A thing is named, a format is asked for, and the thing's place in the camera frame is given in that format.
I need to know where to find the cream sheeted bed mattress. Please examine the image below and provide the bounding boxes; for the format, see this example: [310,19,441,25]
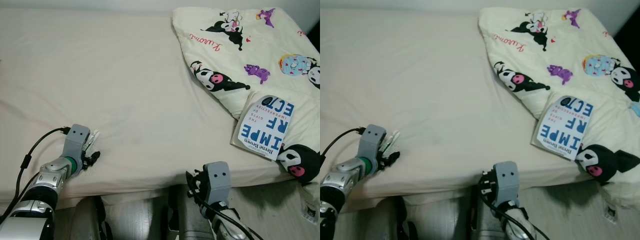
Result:
[320,7,640,213]
[0,7,321,211]

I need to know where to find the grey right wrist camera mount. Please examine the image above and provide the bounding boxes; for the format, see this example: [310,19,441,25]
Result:
[205,161,232,203]
[492,161,520,203]

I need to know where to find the black cartoon plush toy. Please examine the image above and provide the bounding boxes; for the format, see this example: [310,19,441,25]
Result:
[276,144,321,185]
[575,144,640,184]

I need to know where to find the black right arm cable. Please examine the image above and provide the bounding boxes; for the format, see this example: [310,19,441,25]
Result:
[192,192,264,240]
[481,192,551,240]

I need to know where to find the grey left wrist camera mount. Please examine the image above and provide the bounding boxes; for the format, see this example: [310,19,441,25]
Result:
[62,124,92,161]
[357,124,387,161]

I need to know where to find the cream cartoon print blanket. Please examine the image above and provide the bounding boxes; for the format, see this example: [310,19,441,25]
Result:
[172,7,321,203]
[478,7,640,211]

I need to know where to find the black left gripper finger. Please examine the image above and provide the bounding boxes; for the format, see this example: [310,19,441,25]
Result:
[85,129,101,151]
[382,129,401,151]

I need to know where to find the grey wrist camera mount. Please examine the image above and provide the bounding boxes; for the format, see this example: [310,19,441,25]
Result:
[357,124,387,161]
[205,161,232,203]
[62,124,92,161]
[492,161,520,203]

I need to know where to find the white book blue letters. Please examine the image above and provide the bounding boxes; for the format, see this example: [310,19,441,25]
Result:
[231,94,296,162]
[536,95,595,162]

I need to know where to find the large black furniture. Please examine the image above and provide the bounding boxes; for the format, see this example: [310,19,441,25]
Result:
[612,10,640,66]
[306,20,321,53]

